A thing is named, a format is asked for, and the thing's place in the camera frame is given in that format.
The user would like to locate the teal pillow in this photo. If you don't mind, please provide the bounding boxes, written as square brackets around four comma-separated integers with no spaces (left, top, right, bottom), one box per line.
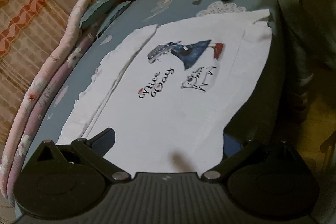
[79,0,122,30]
[96,1,133,39]

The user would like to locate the person's grey trousers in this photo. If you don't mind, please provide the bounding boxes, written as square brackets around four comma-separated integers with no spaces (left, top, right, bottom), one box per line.
[224,0,335,142]

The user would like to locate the white printed long-sleeve shirt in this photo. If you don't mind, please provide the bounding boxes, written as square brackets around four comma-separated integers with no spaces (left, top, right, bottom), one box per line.
[58,9,272,174]

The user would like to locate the lower teal pillow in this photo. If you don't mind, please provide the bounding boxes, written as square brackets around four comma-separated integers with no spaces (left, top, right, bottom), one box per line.
[96,1,133,39]

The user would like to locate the upper teal pillow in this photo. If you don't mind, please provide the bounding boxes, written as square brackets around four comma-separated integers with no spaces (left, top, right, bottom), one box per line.
[79,0,122,30]

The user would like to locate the purple floral folded quilt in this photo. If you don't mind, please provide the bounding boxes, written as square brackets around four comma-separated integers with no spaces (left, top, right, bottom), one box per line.
[6,27,98,205]

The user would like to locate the teal floral bed sheet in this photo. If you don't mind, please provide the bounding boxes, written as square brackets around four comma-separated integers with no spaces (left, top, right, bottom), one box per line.
[19,0,269,223]

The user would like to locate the patterned beige curtain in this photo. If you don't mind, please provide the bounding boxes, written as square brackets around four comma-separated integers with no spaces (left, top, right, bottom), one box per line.
[1,0,68,144]

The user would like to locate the pink floral folded quilt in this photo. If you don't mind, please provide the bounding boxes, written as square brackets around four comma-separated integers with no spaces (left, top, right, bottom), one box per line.
[1,0,91,200]

